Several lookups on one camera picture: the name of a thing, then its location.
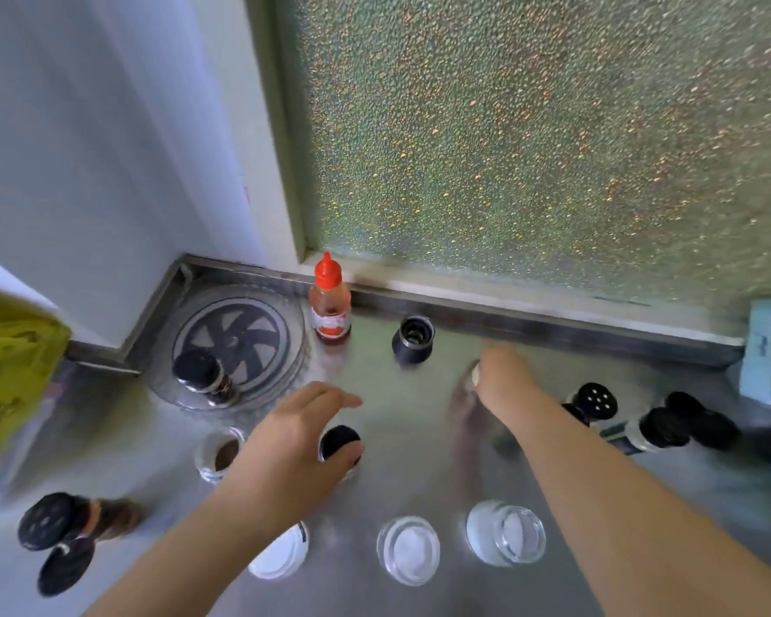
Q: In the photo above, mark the person's right hand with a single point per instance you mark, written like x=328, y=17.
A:
x=511, y=382

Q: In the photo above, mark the person's left hand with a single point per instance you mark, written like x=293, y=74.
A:
x=276, y=456

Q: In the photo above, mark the person's left thumb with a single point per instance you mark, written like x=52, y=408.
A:
x=348, y=461

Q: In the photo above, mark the person's right fingers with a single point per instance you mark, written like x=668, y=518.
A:
x=488, y=372

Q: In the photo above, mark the blurred glass spice jar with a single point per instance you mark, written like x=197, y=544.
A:
x=468, y=404

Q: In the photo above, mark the person's right forearm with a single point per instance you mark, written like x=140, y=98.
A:
x=617, y=514

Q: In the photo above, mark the person's left forearm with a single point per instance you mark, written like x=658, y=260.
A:
x=186, y=559

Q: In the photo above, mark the black open-top grinder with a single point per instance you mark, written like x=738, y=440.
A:
x=414, y=340

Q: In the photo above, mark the glass jar of white powder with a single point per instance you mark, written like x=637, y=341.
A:
x=408, y=551
x=506, y=534

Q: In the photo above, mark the jar with perforated black lid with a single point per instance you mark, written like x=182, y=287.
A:
x=596, y=402

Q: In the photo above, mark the white-lidded jar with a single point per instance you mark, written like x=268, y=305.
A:
x=279, y=552

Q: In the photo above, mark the open jar of brown spice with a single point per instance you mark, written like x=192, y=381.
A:
x=217, y=454

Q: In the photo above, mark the red-capped sauce bottle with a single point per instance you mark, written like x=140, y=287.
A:
x=329, y=311

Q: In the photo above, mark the round glass fan-pattern lid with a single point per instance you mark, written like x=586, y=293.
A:
x=257, y=327

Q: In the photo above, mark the black-lidded glass spice jar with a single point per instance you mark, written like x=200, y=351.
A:
x=200, y=373

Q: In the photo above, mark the white-banded black-lidded jar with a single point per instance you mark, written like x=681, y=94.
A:
x=655, y=430

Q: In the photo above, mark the frosted glass window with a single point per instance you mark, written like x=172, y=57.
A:
x=520, y=134

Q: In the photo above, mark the brown spice jar black lid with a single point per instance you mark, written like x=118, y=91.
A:
x=58, y=520

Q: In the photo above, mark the black perforated jar lid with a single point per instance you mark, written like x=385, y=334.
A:
x=65, y=567

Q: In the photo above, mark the yellow-green plastic bag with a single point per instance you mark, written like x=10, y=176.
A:
x=13, y=379

